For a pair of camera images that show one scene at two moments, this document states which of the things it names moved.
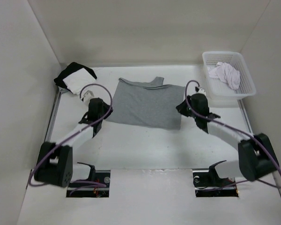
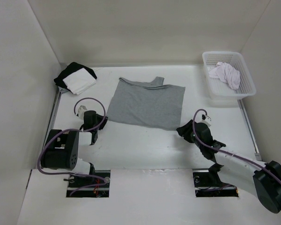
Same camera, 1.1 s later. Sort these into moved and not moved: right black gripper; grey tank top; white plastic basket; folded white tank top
Moved: right black gripper
Not moved: grey tank top; folded white tank top; white plastic basket
